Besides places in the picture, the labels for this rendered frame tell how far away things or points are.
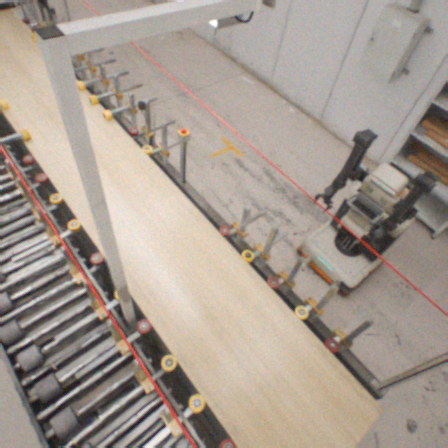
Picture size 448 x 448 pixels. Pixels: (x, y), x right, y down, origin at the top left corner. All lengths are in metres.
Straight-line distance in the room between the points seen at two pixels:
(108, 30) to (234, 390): 1.69
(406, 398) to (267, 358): 1.61
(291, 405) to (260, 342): 0.35
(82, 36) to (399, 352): 3.25
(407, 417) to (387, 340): 0.60
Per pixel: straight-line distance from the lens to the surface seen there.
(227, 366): 2.02
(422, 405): 3.46
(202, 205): 2.78
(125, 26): 0.96
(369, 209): 2.71
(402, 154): 4.32
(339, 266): 3.27
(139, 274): 2.21
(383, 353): 3.43
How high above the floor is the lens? 2.84
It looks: 53 degrees down
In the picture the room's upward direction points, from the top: 11 degrees clockwise
